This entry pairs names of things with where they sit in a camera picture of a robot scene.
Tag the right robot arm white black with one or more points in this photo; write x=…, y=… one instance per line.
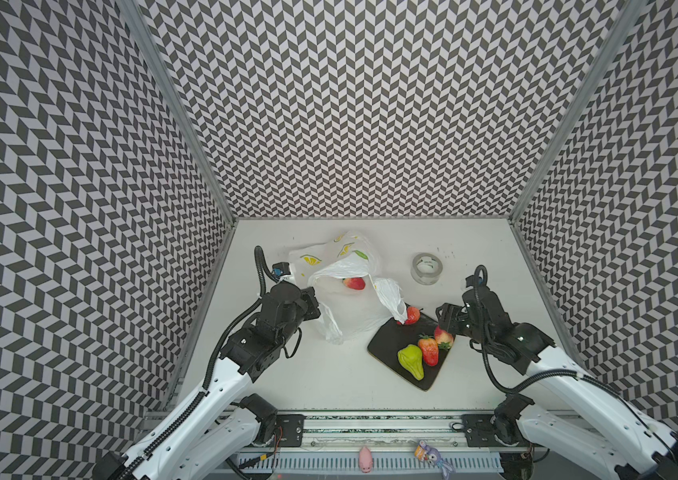
x=552, y=401

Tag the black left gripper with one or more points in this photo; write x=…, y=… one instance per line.
x=307, y=297

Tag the pink toy figure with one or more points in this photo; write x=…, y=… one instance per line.
x=365, y=460

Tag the purple toy figure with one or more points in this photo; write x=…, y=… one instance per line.
x=429, y=454

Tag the orange fake peach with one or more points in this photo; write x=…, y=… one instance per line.
x=413, y=316

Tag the aluminium corner post left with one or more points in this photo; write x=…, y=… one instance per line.
x=134, y=19

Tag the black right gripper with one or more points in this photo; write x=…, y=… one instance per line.
x=459, y=315

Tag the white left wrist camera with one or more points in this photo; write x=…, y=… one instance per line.
x=281, y=270

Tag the red fake strawberry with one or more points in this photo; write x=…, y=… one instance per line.
x=444, y=339
x=430, y=350

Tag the aluminium corner post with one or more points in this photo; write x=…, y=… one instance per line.
x=627, y=19
x=134, y=19

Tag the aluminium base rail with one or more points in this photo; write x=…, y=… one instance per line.
x=388, y=430

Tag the black cutting board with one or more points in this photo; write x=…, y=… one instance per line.
x=392, y=336

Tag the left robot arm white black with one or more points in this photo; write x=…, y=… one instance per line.
x=221, y=416

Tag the clear packing tape roll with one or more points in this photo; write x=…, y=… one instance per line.
x=426, y=269

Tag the white lemon-print plastic bag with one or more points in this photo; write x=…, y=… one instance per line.
x=346, y=313

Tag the green fake fruit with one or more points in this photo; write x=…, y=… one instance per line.
x=410, y=359

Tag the aluminium corner post right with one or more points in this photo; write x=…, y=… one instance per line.
x=627, y=19

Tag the small red fake fruit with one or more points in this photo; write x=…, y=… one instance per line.
x=355, y=283

